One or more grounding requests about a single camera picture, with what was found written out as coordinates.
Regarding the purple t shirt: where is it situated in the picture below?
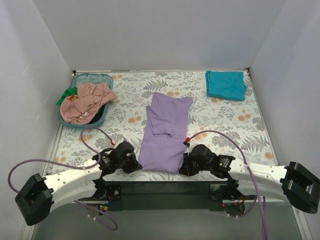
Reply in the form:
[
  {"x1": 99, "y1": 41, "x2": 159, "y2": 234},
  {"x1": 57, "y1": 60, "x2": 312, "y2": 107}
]
[{"x1": 138, "y1": 92, "x2": 193, "y2": 174}]

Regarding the pink t shirt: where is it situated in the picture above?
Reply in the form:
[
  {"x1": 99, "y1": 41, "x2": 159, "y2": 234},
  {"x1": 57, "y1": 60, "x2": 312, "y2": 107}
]
[{"x1": 60, "y1": 82, "x2": 117, "y2": 125}]

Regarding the aluminium frame rail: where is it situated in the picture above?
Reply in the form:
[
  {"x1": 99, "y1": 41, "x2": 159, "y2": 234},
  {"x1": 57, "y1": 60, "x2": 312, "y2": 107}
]
[{"x1": 20, "y1": 181, "x2": 313, "y2": 240}]

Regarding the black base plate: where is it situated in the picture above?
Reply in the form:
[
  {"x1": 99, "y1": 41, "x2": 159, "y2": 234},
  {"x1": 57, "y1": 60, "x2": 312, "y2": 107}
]
[{"x1": 98, "y1": 181, "x2": 257, "y2": 212}]

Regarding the folded teal t shirt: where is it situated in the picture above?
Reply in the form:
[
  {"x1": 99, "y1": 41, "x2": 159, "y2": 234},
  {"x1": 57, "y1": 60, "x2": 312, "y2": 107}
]
[{"x1": 205, "y1": 70, "x2": 247, "y2": 101}]

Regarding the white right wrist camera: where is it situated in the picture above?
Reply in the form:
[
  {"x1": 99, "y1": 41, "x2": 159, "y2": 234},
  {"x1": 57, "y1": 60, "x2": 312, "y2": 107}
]
[{"x1": 183, "y1": 137, "x2": 198, "y2": 153}]

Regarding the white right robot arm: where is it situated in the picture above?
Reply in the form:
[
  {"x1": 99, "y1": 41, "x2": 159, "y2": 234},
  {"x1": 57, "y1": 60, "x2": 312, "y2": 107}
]
[{"x1": 179, "y1": 144, "x2": 320, "y2": 214}]

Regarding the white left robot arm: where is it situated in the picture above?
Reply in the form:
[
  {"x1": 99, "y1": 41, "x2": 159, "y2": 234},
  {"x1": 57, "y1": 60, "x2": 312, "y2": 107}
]
[{"x1": 15, "y1": 141, "x2": 142, "y2": 226}]

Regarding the blue plastic basket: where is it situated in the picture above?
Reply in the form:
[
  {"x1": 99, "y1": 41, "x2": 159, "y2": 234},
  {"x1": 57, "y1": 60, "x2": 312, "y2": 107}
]
[{"x1": 58, "y1": 73, "x2": 114, "y2": 129}]

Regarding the green t shirt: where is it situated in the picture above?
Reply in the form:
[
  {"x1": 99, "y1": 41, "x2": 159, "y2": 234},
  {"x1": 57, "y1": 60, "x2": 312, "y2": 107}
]
[{"x1": 55, "y1": 86, "x2": 78, "y2": 107}]

